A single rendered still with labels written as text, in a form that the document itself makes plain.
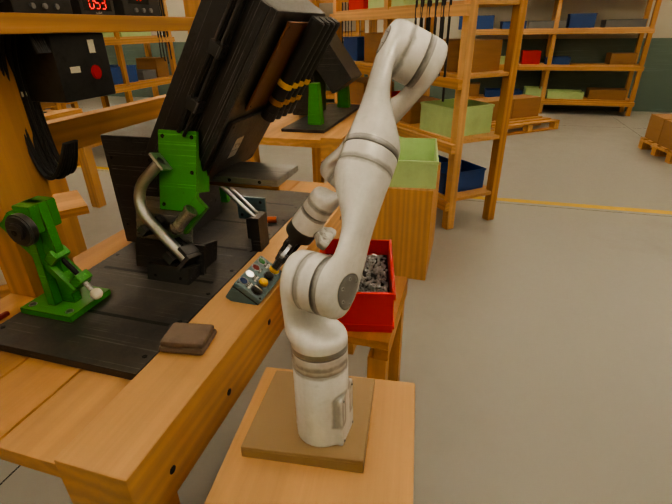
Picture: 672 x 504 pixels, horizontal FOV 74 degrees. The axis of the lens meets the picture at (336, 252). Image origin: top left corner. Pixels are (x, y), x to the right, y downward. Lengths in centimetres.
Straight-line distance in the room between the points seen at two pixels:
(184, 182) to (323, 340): 69
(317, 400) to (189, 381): 29
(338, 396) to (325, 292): 20
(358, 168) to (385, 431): 47
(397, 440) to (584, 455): 136
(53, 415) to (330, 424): 51
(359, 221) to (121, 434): 54
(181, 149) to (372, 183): 68
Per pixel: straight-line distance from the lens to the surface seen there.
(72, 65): 132
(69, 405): 101
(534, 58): 942
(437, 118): 375
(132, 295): 125
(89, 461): 86
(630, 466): 218
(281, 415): 87
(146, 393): 93
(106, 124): 166
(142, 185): 128
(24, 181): 135
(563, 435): 217
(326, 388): 73
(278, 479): 81
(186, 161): 123
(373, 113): 72
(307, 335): 69
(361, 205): 66
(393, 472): 82
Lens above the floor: 150
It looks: 27 degrees down
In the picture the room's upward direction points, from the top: 1 degrees counter-clockwise
